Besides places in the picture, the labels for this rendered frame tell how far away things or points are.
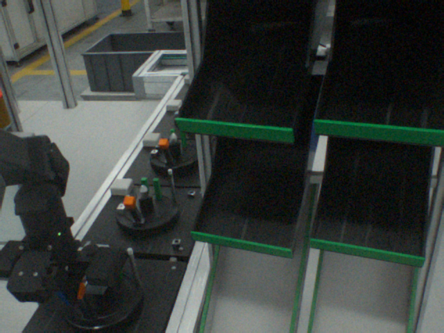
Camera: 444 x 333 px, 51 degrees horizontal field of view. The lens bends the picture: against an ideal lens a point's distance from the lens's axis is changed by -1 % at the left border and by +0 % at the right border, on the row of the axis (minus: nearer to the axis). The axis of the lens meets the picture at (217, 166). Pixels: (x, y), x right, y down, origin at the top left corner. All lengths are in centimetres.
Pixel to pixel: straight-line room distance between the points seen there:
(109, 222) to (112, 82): 179
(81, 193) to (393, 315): 95
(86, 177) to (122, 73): 135
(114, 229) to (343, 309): 52
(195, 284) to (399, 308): 36
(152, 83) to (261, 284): 133
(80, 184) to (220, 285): 79
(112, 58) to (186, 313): 204
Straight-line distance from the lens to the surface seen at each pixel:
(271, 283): 72
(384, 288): 72
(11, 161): 50
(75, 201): 136
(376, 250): 58
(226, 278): 73
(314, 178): 66
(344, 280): 72
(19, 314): 100
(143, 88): 194
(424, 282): 80
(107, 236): 102
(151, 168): 122
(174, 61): 214
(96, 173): 147
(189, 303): 86
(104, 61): 273
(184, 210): 105
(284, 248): 57
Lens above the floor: 158
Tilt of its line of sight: 31 degrees down
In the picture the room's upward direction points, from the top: 5 degrees counter-clockwise
